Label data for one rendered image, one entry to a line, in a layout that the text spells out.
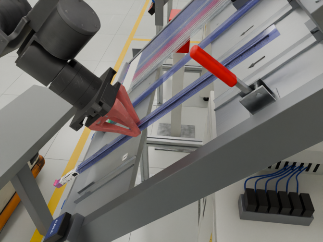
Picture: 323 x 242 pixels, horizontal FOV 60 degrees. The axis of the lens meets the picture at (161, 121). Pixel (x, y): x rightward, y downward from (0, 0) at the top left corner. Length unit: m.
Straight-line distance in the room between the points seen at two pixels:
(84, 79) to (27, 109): 0.74
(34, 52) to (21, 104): 0.78
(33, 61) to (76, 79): 0.06
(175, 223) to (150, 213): 0.98
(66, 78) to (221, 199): 0.51
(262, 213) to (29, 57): 0.57
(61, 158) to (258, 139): 1.53
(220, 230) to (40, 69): 0.52
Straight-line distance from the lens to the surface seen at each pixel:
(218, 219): 0.72
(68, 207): 0.63
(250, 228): 0.73
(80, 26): 0.36
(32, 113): 1.11
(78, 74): 0.41
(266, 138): 0.32
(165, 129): 1.82
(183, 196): 0.40
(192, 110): 2.02
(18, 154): 0.97
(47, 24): 0.38
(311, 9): 0.30
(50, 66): 0.41
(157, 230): 1.40
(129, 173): 0.49
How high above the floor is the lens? 1.23
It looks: 40 degrees down
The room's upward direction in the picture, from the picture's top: straight up
